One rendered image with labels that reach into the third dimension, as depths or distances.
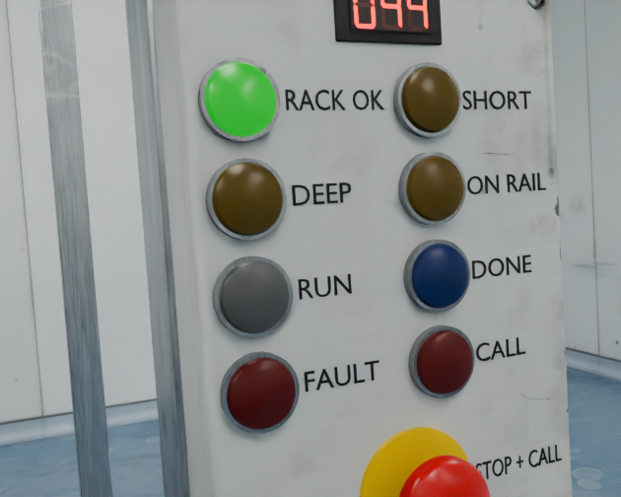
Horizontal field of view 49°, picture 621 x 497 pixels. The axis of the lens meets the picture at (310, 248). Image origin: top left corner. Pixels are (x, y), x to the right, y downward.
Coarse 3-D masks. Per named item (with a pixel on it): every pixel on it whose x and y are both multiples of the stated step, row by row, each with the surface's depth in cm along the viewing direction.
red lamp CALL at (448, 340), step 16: (432, 336) 28; (448, 336) 28; (432, 352) 28; (448, 352) 28; (464, 352) 28; (432, 368) 28; (448, 368) 28; (464, 368) 28; (432, 384) 28; (448, 384) 28
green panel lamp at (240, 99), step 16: (240, 64) 24; (208, 80) 24; (224, 80) 24; (240, 80) 24; (256, 80) 25; (208, 96) 24; (224, 96) 24; (240, 96) 24; (256, 96) 25; (272, 96) 25; (208, 112) 24; (224, 112) 24; (240, 112) 24; (256, 112) 25; (272, 112) 25; (224, 128) 24; (240, 128) 24; (256, 128) 25
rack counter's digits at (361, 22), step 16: (352, 0) 26; (368, 0) 27; (384, 0) 27; (400, 0) 27; (416, 0) 28; (352, 16) 26; (368, 16) 27; (384, 16) 27; (400, 16) 27; (416, 16) 28; (416, 32) 28
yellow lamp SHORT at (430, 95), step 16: (416, 80) 27; (432, 80) 27; (448, 80) 28; (416, 96) 27; (432, 96) 27; (448, 96) 28; (416, 112) 27; (432, 112) 27; (448, 112) 28; (432, 128) 28
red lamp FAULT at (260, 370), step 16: (240, 368) 25; (256, 368) 25; (272, 368) 25; (240, 384) 25; (256, 384) 25; (272, 384) 25; (288, 384) 25; (240, 400) 25; (256, 400) 25; (272, 400) 25; (288, 400) 25; (240, 416) 25; (256, 416) 25; (272, 416) 25
